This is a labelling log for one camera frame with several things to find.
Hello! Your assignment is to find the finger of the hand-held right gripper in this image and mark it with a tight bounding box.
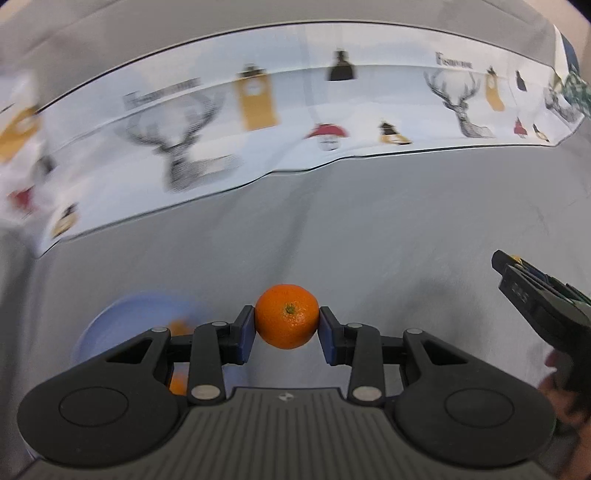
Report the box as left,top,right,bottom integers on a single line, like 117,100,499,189
492,249,551,280

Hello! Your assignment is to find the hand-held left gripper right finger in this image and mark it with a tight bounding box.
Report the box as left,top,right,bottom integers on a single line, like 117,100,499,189
318,305,469,407

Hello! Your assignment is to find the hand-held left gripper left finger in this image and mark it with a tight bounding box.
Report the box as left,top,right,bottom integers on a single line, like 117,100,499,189
105,304,256,407

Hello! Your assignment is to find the light blue plate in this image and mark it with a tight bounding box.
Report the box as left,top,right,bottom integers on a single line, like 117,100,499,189
74,291,252,398

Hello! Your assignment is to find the person's right hand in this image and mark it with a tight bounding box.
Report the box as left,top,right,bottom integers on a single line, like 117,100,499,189
538,348,591,435

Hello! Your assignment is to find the green checked cloth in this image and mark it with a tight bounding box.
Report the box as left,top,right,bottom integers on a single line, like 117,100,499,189
561,69,591,121

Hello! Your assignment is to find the grey blanket with deer print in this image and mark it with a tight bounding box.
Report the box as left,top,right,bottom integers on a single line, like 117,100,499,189
0,0,591,259

